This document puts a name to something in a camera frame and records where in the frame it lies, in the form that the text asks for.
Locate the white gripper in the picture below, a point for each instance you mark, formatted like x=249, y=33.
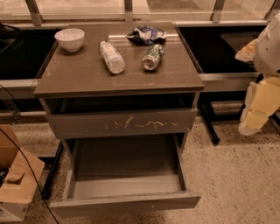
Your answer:
x=269, y=52

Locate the grey drawer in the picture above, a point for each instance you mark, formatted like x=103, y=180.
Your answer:
x=124, y=174
x=122, y=123

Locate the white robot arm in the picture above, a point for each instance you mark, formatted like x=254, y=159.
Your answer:
x=264, y=51

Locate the grey drawer cabinet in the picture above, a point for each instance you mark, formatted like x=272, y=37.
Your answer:
x=105, y=90

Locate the grey top drawer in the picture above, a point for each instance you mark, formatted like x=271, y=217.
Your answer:
x=122, y=123

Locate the black folding table stand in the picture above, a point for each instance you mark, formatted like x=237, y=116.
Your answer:
x=207, y=111

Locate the green soda can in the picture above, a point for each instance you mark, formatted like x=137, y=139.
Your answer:
x=151, y=59

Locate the crumpled blue chip bag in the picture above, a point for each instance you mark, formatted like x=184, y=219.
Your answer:
x=147, y=35

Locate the clear plastic water bottle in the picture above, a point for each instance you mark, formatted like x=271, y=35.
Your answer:
x=112, y=58

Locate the white ceramic bowl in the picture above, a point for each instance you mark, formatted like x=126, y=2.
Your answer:
x=70, y=39

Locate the brown cardboard box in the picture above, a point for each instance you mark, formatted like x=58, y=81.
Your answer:
x=20, y=171

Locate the metal window railing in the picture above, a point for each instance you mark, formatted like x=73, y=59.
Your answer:
x=179, y=12

